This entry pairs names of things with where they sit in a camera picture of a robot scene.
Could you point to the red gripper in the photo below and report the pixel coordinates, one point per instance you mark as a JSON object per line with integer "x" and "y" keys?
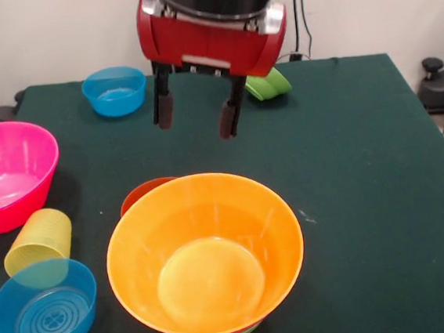
{"x": 210, "y": 45}

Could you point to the small green plastic bowl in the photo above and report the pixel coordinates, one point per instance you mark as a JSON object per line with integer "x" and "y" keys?
{"x": 273, "y": 84}

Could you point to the orange plastic bowl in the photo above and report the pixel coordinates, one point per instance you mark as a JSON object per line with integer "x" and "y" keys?
{"x": 200, "y": 223}

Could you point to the blue plastic bowl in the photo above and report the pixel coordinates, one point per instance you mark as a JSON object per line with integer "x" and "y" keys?
{"x": 114, "y": 94}
{"x": 44, "y": 321}

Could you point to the red plastic bowl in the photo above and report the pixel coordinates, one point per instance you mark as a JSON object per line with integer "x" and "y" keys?
{"x": 138, "y": 194}

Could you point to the dark green table cloth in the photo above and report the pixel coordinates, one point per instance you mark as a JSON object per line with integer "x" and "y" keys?
{"x": 322, "y": 145}

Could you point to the yellow plastic cup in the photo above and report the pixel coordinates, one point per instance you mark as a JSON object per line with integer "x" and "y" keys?
{"x": 43, "y": 235}

